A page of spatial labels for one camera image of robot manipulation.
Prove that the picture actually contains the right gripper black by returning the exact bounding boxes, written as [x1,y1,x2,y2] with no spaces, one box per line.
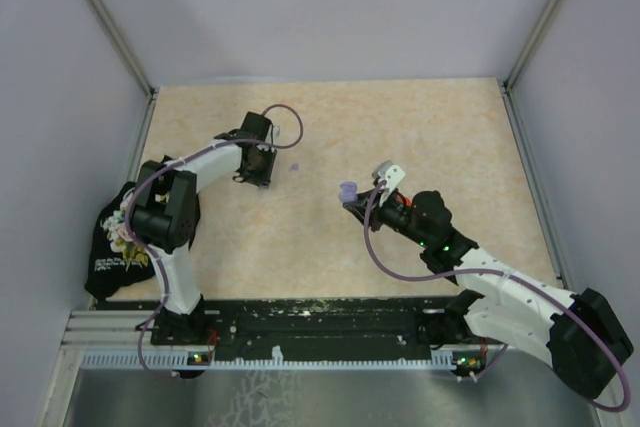
[345,186,431,248]

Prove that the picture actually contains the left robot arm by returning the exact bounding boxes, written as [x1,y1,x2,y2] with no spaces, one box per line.
[127,112,279,344]

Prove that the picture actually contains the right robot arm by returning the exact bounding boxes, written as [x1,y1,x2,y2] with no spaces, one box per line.
[338,182,634,401]

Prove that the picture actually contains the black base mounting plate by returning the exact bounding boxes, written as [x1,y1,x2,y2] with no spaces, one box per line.
[151,296,480,362]

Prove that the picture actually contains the black floral printed cloth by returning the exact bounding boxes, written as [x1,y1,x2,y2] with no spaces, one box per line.
[83,181,202,302]

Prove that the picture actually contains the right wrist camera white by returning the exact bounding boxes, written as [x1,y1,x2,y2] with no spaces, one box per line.
[372,160,406,206]

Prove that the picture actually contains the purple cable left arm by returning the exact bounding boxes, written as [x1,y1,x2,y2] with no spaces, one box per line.
[124,104,305,380]

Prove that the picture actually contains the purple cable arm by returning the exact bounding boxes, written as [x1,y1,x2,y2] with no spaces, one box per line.
[124,104,305,380]
[362,185,632,413]

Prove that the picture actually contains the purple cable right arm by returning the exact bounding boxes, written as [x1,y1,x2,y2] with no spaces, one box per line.
[362,185,632,413]

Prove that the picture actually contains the aluminium frame corner post right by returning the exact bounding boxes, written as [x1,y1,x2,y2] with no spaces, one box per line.
[499,0,591,94]

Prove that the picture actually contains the aluminium frame corner post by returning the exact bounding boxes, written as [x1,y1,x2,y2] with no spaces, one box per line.
[53,0,160,103]
[499,0,591,94]

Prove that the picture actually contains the aluminium frame corner post left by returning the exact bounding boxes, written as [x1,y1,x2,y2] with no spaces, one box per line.
[53,0,160,103]

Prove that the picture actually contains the white slotted cable duct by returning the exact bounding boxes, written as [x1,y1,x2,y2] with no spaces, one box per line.
[80,347,462,371]

